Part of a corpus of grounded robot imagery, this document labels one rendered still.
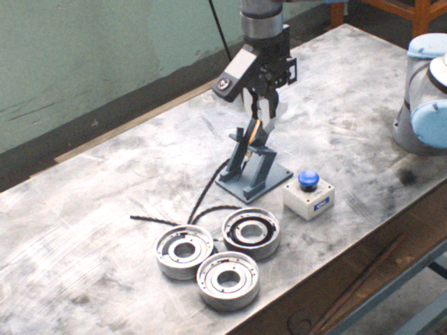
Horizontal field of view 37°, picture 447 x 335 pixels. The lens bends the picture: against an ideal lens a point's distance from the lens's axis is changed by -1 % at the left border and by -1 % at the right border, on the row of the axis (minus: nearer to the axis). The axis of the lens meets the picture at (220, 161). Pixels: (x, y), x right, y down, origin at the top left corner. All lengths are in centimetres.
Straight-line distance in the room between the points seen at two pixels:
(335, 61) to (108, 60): 136
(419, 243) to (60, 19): 168
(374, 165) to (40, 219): 68
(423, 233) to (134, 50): 170
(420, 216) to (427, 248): 10
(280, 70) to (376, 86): 46
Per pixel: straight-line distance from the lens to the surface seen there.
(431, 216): 168
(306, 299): 148
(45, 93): 280
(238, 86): 121
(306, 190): 127
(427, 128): 125
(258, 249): 119
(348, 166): 141
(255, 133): 130
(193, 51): 313
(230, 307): 113
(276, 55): 125
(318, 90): 164
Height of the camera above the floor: 169
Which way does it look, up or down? 39 degrees down
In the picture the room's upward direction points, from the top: 6 degrees counter-clockwise
